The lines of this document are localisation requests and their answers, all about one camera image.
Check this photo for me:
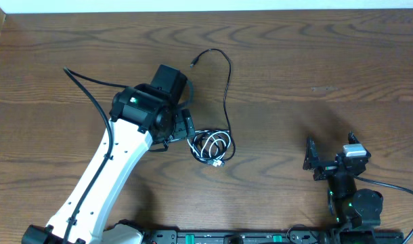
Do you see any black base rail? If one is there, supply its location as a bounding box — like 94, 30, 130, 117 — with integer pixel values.
144, 229, 404, 244

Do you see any black USB cable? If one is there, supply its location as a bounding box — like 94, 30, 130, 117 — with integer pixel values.
188, 48, 237, 166

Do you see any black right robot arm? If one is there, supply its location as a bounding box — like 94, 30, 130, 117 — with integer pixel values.
303, 132, 383, 243

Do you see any white USB cable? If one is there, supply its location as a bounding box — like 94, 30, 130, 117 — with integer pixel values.
187, 129, 232, 167

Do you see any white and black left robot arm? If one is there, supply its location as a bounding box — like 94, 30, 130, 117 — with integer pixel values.
22, 64, 194, 244

